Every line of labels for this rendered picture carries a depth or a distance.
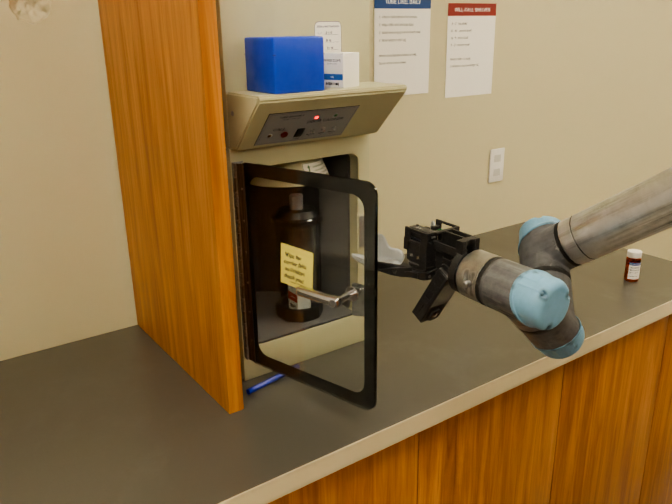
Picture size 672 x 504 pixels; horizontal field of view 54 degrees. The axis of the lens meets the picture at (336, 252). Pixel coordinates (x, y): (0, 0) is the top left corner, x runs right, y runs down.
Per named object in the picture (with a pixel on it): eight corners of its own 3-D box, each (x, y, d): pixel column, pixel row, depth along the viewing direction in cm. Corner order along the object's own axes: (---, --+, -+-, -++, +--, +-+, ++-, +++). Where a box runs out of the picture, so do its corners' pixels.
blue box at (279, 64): (246, 90, 116) (243, 37, 113) (294, 87, 121) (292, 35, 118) (275, 94, 108) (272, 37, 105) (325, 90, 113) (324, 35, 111)
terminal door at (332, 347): (252, 359, 131) (240, 160, 118) (376, 411, 112) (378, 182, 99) (249, 361, 130) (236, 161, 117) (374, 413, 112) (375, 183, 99)
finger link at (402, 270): (381, 253, 110) (432, 259, 107) (381, 263, 110) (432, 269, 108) (373, 263, 106) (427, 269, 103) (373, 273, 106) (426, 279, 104)
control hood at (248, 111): (228, 149, 117) (224, 92, 114) (370, 131, 135) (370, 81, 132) (259, 158, 108) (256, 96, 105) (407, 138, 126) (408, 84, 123)
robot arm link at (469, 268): (507, 298, 99) (469, 311, 95) (485, 288, 103) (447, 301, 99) (512, 251, 97) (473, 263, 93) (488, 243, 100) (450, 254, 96)
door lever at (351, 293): (315, 289, 113) (314, 275, 112) (359, 302, 107) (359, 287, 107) (294, 299, 109) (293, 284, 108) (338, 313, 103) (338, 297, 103)
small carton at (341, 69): (321, 87, 121) (320, 53, 119) (337, 85, 124) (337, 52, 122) (343, 88, 118) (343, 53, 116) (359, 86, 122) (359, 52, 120)
